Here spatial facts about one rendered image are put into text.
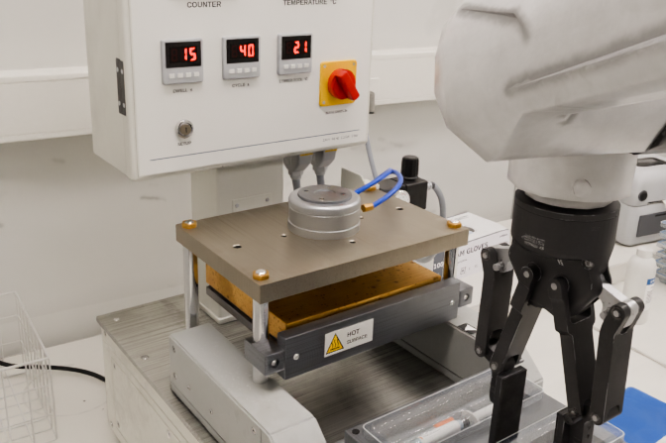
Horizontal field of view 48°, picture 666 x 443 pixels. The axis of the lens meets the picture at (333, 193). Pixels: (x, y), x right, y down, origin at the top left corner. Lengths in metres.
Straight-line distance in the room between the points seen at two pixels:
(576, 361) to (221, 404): 0.34
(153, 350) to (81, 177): 0.42
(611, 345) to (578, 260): 0.06
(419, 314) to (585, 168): 0.34
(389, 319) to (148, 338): 0.33
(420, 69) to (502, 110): 1.11
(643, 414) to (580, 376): 0.66
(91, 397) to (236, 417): 0.50
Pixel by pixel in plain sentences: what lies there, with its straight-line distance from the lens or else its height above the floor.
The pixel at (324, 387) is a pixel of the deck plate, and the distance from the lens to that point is 0.87.
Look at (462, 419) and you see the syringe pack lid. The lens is 0.71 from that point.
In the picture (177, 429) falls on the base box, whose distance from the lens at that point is 0.86.
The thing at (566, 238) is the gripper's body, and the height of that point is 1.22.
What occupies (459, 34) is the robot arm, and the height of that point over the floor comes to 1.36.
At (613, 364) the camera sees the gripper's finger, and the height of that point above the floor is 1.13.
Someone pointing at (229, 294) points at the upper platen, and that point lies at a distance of 0.82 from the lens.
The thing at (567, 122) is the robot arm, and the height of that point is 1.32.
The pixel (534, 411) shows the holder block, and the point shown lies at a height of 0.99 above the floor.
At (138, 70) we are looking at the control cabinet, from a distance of 0.81.
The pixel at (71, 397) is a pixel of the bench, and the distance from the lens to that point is 1.21.
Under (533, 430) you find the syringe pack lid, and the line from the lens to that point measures 0.70.
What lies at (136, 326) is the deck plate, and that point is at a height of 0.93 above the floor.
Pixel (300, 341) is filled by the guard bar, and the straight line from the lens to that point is 0.72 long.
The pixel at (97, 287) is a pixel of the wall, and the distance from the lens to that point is 1.35.
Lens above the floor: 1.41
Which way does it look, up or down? 19 degrees down
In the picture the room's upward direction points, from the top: 2 degrees clockwise
